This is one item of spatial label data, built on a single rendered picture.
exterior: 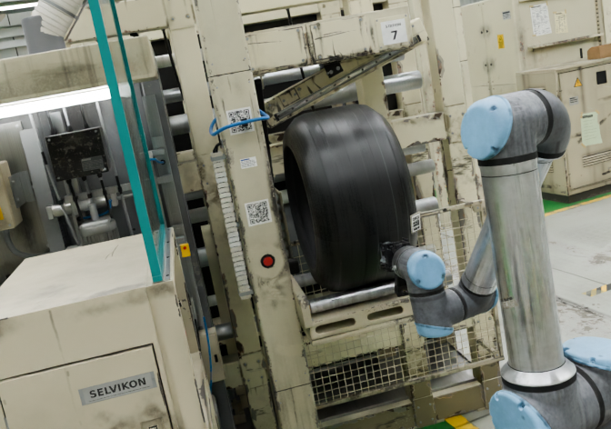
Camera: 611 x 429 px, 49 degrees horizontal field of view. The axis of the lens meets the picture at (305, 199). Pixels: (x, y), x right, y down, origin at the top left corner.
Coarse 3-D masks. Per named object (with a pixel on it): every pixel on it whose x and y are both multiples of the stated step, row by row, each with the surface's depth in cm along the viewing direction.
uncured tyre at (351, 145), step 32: (288, 128) 214; (320, 128) 200; (352, 128) 200; (384, 128) 201; (288, 160) 231; (320, 160) 194; (352, 160) 193; (384, 160) 194; (288, 192) 239; (320, 192) 192; (352, 192) 191; (384, 192) 193; (320, 224) 194; (352, 224) 192; (384, 224) 194; (320, 256) 201; (352, 256) 196; (352, 288) 212
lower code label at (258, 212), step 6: (246, 204) 207; (252, 204) 207; (258, 204) 207; (264, 204) 208; (246, 210) 207; (252, 210) 207; (258, 210) 208; (264, 210) 208; (252, 216) 208; (258, 216) 208; (264, 216) 208; (270, 216) 209; (252, 222) 208; (258, 222) 208; (264, 222) 209
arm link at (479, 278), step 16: (560, 112) 132; (560, 128) 133; (544, 144) 135; (560, 144) 136; (544, 160) 139; (544, 176) 145; (480, 240) 160; (480, 256) 161; (464, 272) 170; (480, 272) 163; (448, 288) 171; (464, 288) 169; (480, 288) 166; (496, 288) 172; (464, 304) 167; (480, 304) 169
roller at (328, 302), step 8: (392, 280) 214; (360, 288) 212; (368, 288) 212; (376, 288) 212; (384, 288) 212; (392, 288) 212; (328, 296) 210; (336, 296) 210; (344, 296) 210; (352, 296) 210; (360, 296) 210; (368, 296) 211; (376, 296) 212; (312, 304) 208; (320, 304) 208; (328, 304) 209; (336, 304) 210; (344, 304) 210; (312, 312) 209
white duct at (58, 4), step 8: (40, 0) 214; (48, 0) 212; (56, 0) 213; (64, 0) 213; (72, 0) 215; (80, 0) 217; (40, 8) 213; (48, 8) 213; (56, 8) 213; (64, 8) 214; (72, 8) 216; (48, 16) 213; (56, 16) 214; (64, 16) 215; (72, 16) 217; (48, 24) 213; (56, 24) 214; (64, 24) 216; (48, 32) 214; (56, 32) 216; (64, 32) 219
